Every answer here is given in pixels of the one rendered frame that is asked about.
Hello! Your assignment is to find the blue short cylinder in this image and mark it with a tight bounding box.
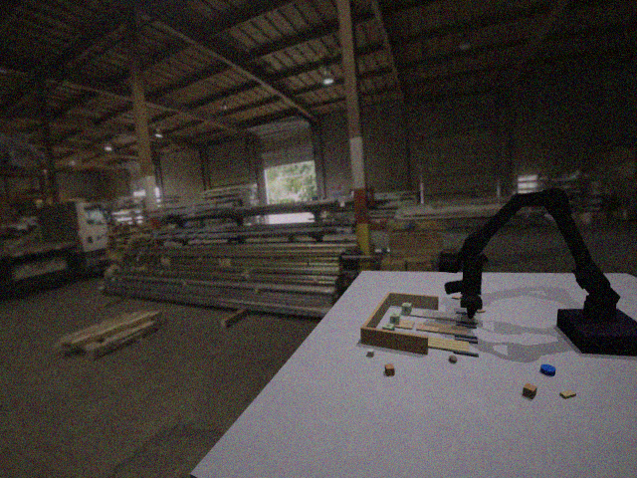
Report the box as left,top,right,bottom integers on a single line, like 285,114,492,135
540,364,555,376

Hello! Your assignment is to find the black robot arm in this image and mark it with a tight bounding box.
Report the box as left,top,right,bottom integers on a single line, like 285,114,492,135
439,187,621,323

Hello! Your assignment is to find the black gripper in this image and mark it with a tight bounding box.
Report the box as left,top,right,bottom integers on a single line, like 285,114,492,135
460,274,483,319

